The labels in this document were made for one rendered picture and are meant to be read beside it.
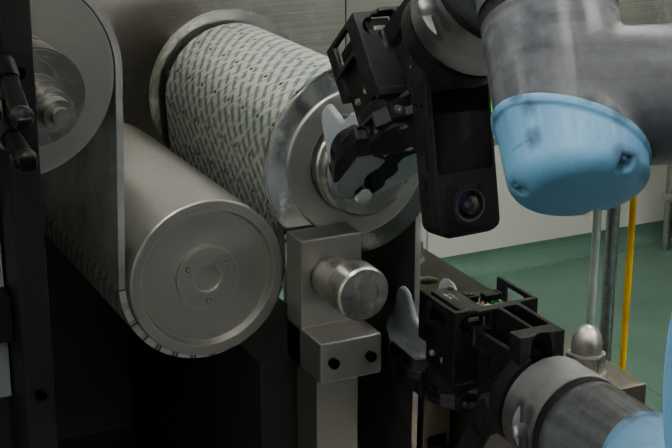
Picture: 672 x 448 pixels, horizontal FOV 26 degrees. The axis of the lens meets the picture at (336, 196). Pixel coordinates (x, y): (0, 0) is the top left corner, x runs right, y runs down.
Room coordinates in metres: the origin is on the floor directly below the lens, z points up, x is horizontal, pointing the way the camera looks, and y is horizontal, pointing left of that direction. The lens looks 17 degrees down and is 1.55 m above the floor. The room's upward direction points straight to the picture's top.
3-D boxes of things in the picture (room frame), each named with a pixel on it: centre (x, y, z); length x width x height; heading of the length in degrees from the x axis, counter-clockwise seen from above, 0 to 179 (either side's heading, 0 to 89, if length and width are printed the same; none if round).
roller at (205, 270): (1.11, 0.15, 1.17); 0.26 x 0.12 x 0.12; 26
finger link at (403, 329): (1.06, -0.06, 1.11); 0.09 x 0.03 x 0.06; 27
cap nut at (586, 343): (1.15, -0.21, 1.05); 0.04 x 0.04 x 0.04
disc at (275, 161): (1.05, -0.01, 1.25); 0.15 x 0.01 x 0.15; 116
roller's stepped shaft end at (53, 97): (0.87, 0.18, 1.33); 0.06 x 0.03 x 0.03; 26
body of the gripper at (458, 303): (0.98, -0.12, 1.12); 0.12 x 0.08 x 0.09; 26
